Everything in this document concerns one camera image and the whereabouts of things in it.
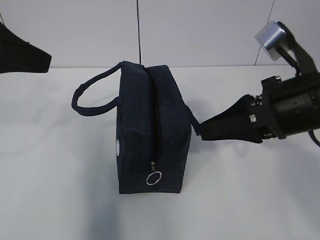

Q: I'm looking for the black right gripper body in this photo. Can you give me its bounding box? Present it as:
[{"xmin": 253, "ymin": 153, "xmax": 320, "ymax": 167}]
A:
[{"xmin": 246, "ymin": 76, "xmax": 287, "ymax": 140}]

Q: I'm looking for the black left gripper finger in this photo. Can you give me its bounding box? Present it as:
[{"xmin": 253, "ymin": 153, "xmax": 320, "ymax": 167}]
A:
[{"xmin": 0, "ymin": 23, "xmax": 52, "ymax": 74}]

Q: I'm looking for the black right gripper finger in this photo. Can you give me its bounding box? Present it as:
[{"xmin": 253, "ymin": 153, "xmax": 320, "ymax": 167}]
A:
[{"xmin": 200, "ymin": 94, "xmax": 263, "ymax": 144}]

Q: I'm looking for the dark blue lunch bag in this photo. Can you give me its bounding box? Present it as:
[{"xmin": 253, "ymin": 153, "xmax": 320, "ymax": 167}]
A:
[{"xmin": 71, "ymin": 61, "xmax": 199, "ymax": 195}]

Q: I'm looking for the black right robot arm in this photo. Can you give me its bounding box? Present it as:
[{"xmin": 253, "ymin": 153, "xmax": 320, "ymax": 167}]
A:
[{"xmin": 200, "ymin": 72, "xmax": 320, "ymax": 144}]

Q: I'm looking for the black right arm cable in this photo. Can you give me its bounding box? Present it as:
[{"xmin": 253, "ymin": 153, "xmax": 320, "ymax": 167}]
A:
[{"xmin": 308, "ymin": 128, "xmax": 320, "ymax": 148}]

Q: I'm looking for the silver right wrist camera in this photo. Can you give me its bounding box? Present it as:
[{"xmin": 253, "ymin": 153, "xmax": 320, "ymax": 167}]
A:
[{"xmin": 255, "ymin": 20, "xmax": 292, "ymax": 62}]

